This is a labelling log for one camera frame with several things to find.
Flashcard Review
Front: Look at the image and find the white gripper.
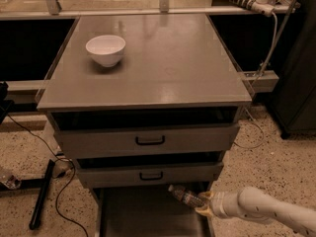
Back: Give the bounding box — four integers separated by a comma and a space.
195, 191, 239, 219

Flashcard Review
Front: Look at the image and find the clear plastic water bottle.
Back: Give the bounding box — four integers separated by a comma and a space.
168, 185, 205, 208

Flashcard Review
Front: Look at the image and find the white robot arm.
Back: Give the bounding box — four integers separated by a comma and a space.
196, 187, 316, 237

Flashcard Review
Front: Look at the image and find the grey open bottom drawer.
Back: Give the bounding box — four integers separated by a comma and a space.
93, 185, 215, 237

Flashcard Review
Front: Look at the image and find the grey drawer cabinet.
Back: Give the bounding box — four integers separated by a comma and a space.
36, 13, 254, 237

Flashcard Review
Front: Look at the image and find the grey middle drawer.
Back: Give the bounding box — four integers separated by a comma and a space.
77, 162, 223, 188

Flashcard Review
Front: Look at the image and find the grey top drawer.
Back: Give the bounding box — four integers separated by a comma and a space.
54, 124, 239, 159

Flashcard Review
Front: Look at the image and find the clear bottle on floor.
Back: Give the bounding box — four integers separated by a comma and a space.
0, 168, 22, 190

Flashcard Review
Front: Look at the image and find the black floor stand bar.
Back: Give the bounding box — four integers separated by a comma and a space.
29, 160, 55, 230

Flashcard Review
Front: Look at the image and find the white ceramic bowl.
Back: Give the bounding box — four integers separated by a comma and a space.
86, 35, 126, 67

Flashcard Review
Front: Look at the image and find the white power strip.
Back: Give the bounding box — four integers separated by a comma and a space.
228, 0, 275, 17

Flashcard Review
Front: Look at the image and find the black device at left edge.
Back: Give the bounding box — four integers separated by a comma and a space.
0, 82, 14, 124

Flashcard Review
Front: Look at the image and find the aluminium frame rail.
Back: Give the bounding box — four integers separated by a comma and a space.
0, 0, 301, 96

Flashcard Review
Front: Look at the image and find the black floor cable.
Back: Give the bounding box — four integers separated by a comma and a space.
6, 113, 90, 237

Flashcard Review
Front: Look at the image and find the white power cable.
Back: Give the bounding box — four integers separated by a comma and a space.
232, 12, 279, 150

